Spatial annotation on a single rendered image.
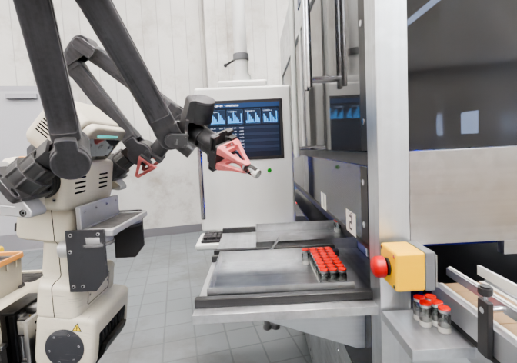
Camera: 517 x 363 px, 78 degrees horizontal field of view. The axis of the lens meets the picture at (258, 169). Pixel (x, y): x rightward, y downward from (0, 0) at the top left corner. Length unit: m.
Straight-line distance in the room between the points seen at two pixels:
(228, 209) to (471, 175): 1.20
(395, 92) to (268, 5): 4.89
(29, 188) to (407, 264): 0.78
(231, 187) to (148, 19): 3.86
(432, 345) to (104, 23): 0.82
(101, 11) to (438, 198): 0.74
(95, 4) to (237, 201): 1.22
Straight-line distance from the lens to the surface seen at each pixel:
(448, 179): 0.76
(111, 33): 0.71
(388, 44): 0.73
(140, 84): 0.74
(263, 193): 1.68
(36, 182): 0.84
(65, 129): 0.77
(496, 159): 0.82
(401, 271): 0.65
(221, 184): 1.68
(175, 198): 4.90
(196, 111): 0.79
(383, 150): 0.70
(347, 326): 0.89
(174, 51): 5.07
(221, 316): 0.76
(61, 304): 1.05
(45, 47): 0.72
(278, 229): 1.36
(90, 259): 0.94
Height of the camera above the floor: 1.23
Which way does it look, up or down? 4 degrees down
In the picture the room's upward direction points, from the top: 3 degrees counter-clockwise
